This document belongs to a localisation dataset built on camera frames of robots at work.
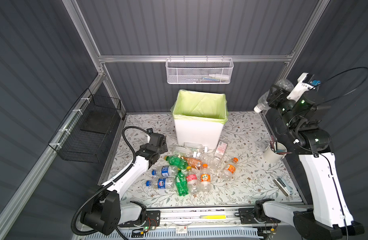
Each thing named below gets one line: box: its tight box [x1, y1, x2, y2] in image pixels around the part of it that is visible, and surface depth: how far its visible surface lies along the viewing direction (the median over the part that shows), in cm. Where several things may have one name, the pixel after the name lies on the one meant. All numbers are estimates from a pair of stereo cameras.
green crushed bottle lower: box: [175, 170, 189, 197], surface depth 84 cm
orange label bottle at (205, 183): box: [200, 163, 212, 193], surface depth 84 cm
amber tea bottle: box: [181, 156, 203, 171], surface depth 89 cm
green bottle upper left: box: [164, 155, 189, 170], surface depth 92 cm
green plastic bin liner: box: [170, 89, 229, 125], surface depth 92 cm
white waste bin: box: [172, 105, 229, 149], surface depth 86 cm
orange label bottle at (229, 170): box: [221, 157, 239, 182], surface depth 87 cm
